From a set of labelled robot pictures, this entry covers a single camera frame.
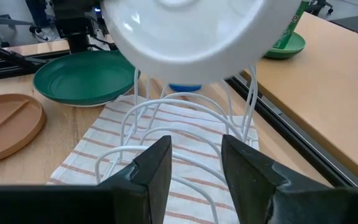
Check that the white plate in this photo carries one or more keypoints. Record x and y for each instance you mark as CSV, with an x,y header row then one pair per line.
x,y
197,40

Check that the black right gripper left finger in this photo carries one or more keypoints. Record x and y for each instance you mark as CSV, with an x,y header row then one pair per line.
x,y
73,205

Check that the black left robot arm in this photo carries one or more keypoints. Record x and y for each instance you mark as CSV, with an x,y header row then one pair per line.
x,y
76,28

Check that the black aluminium frame rail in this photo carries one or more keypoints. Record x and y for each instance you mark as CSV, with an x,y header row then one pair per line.
x,y
11,63
291,130

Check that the white striped dish towel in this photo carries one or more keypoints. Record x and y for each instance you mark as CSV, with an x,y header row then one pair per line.
x,y
191,199

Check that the person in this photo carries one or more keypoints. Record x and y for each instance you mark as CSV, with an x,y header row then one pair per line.
x,y
42,31

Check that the green bowl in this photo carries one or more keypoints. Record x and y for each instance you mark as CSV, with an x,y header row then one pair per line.
x,y
291,49

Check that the blue dish soap bottle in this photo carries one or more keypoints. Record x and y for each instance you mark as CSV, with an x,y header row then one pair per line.
x,y
185,87

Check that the green plate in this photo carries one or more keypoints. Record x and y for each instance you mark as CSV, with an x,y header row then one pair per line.
x,y
82,77

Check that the wooden bowl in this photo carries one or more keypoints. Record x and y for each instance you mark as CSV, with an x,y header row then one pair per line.
x,y
8,130

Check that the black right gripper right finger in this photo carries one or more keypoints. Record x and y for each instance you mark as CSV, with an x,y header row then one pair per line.
x,y
291,205

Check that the black office chair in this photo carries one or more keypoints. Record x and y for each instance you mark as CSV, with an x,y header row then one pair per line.
x,y
319,6

